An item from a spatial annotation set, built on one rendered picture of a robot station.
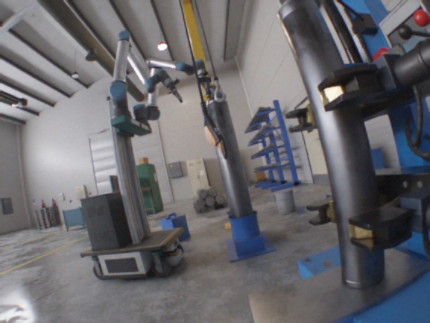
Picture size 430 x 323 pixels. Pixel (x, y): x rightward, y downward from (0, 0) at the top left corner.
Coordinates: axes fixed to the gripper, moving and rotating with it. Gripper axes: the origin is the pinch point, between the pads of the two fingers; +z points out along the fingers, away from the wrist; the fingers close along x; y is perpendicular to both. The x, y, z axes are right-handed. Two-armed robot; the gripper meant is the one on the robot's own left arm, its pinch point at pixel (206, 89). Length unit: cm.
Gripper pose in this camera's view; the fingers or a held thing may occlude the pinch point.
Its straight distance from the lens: 225.0
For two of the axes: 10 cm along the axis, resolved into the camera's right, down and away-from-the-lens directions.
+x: -9.2, 1.8, -3.5
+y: -3.3, 1.4, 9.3
